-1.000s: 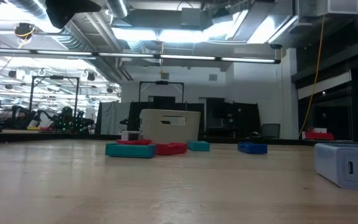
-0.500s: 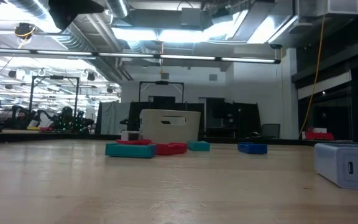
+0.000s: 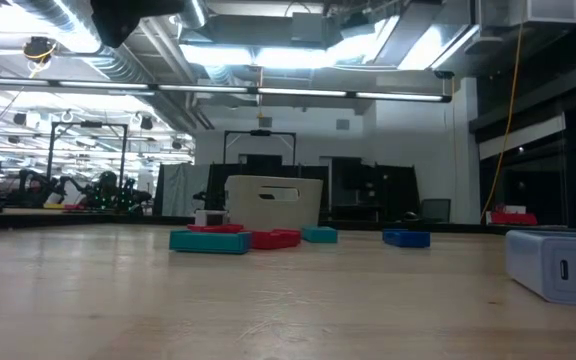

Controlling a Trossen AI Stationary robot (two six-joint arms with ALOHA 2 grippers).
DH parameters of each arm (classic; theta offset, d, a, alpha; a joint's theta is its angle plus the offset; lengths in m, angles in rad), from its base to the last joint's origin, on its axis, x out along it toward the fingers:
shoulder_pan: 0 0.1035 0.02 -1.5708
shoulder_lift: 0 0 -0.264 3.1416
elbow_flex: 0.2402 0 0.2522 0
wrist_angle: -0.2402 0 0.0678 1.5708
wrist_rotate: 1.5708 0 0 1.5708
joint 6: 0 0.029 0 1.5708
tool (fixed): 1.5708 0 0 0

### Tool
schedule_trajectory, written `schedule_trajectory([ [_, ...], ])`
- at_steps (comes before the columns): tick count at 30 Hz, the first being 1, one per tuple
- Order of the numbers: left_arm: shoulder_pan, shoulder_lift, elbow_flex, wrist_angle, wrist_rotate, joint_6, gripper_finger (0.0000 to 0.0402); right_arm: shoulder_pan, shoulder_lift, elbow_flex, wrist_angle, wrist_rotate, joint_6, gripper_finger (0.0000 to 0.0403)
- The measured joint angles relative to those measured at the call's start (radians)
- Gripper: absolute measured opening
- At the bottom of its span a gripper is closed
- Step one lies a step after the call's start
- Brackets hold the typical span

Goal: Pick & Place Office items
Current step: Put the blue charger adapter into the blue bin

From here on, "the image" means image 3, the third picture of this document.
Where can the small white box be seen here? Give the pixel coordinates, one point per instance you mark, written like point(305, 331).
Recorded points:
point(202, 217)

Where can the teal tray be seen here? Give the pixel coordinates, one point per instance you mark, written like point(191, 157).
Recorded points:
point(210, 243)

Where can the red block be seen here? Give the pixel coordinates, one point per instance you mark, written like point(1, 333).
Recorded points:
point(275, 239)

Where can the small teal block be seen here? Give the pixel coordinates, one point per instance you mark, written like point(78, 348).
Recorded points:
point(320, 235)

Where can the blue block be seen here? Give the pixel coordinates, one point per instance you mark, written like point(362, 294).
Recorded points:
point(407, 238)

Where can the light blue charger with ports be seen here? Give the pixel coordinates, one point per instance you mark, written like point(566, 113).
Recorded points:
point(553, 267)

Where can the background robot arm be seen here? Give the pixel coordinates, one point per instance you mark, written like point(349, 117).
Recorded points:
point(35, 190)

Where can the grey office chair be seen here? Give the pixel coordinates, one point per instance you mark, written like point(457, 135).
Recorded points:
point(436, 210)

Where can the long ceiling light bar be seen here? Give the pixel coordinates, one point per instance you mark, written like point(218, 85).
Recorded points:
point(208, 89)

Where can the background robot with green lights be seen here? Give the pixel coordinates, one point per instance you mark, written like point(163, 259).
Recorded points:
point(110, 195)

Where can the grey curtain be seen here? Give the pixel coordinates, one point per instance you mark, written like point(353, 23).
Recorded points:
point(180, 190)

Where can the neighbouring work table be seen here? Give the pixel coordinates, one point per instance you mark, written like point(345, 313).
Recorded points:
point(68, 219)

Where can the black cabinet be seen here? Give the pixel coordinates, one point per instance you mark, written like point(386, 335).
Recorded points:
point(383, 190)

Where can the red box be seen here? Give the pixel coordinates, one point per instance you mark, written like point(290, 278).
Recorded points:
point(513, 218)

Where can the black rig frame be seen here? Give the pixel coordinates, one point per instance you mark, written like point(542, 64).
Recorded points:
point(260, 133)
point(88, 124)

